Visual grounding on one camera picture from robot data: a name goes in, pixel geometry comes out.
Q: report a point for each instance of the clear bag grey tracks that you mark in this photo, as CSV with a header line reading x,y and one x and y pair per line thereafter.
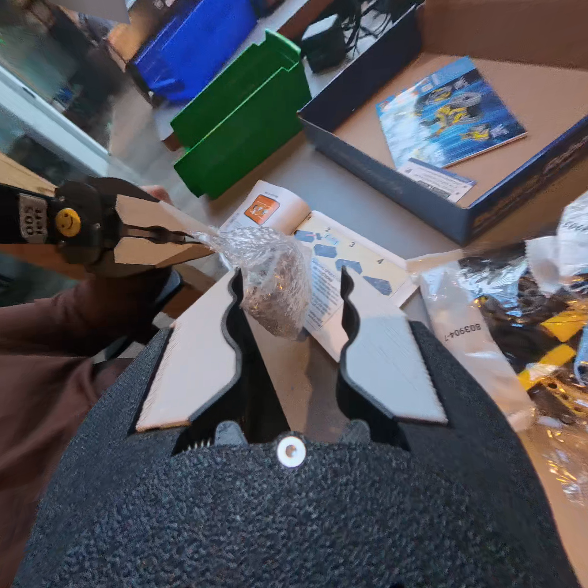
x,y
271,275

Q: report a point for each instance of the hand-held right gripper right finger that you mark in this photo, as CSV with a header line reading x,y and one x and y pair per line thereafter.
x,y
395,367

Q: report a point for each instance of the thin blue printed leaflet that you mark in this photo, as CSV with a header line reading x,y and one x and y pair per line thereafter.
x,y
450,115

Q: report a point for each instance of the clear bag dark wheels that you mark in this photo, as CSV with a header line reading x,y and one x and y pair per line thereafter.
x,y
459,321

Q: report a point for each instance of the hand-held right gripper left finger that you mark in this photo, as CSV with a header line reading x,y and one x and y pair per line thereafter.
x,y
193,363

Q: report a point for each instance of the black electronic device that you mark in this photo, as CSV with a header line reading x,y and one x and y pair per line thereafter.
x,y
324,46

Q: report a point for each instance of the person's left forearm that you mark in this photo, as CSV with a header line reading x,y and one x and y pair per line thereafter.
x,y
69,317

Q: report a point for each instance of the clear bag yellow leaflet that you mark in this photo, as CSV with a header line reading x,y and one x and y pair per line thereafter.
x,y
560,349

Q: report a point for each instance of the blue cardboard box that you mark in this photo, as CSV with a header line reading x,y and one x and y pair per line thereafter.
x,y
376,174

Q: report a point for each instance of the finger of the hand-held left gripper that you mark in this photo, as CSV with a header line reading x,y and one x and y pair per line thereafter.
x,y
151,255
151,213

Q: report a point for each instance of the blue plastic bin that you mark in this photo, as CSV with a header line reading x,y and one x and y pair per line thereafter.
x,y
197,46

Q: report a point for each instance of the blue-cover instruction booklet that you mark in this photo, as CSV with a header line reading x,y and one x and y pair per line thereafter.
x,y
275,206

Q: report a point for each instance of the grey desk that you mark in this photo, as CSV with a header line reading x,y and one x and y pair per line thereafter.
x,y
321,183

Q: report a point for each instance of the person's left hand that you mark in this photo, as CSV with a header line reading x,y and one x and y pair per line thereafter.
x,y
158,193

